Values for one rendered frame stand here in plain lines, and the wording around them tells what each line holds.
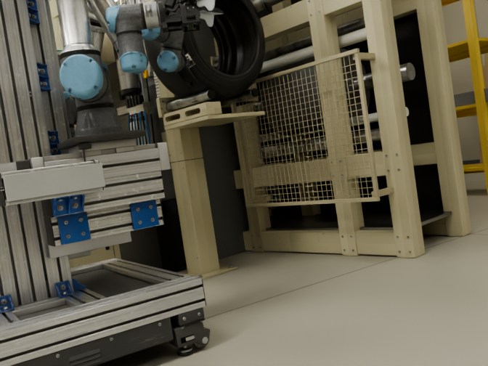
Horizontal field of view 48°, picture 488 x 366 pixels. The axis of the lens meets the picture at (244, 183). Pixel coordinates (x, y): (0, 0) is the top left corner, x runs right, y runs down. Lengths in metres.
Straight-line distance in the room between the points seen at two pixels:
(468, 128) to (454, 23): 1.41
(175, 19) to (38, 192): 0.63
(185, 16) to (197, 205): 1.42
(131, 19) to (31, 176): 0.53
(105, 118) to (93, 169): 0.22
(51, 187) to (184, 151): 1.39
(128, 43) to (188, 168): 1.32
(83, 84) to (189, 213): 1.41
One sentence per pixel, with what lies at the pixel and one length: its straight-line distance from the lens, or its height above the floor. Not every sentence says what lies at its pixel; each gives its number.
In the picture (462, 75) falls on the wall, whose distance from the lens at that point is 7.93.
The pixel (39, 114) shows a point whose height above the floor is 0.82.
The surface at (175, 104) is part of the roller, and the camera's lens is 2.74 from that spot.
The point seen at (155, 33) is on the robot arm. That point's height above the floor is 1.05.
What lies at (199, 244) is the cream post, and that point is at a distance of 2.88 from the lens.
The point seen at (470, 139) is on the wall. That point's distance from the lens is 7.91.
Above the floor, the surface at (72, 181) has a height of 0.59.
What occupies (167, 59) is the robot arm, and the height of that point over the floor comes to 0.98.
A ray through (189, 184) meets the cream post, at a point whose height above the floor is 0.49.
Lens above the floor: 0.58
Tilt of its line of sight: 2 degrees down
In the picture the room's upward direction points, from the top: 8 degrees counter-clockwise
